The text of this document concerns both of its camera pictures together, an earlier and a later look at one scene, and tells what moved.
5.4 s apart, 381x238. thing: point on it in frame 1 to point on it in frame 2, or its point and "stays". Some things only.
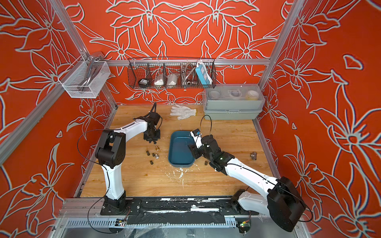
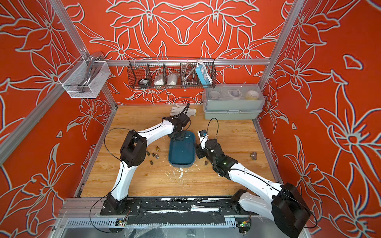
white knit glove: [183, 112] stays
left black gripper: [156, 138] to [182, 138]
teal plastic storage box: [180, 154] stays
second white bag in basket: [172, 80] stays
